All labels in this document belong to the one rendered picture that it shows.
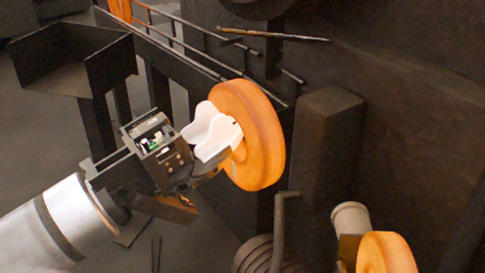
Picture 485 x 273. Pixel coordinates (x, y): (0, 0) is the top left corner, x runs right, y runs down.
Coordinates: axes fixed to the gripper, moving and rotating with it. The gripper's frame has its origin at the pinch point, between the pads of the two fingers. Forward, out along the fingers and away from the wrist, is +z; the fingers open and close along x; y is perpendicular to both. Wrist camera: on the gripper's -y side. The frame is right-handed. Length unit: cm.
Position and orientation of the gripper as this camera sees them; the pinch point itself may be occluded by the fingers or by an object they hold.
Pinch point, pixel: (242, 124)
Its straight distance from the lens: 54.2
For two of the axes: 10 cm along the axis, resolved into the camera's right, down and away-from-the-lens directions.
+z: 8.1, -5.3, 2.6
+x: -5.4, -5.0, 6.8
